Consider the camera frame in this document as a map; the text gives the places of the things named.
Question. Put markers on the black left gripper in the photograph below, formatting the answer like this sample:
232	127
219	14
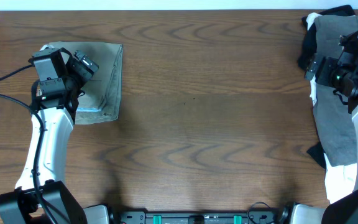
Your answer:
73	66

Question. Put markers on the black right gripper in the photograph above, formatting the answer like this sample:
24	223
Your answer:
329	64

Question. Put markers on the khaki green shorts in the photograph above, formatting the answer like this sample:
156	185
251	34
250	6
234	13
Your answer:
102	98

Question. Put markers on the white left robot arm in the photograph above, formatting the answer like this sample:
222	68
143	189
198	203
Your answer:
40	195

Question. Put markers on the black folded garment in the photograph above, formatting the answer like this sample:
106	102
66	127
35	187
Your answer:
309	45

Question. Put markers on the grey folded shorts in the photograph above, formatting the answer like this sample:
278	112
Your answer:
335	129

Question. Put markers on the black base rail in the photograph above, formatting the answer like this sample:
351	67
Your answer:
258	216

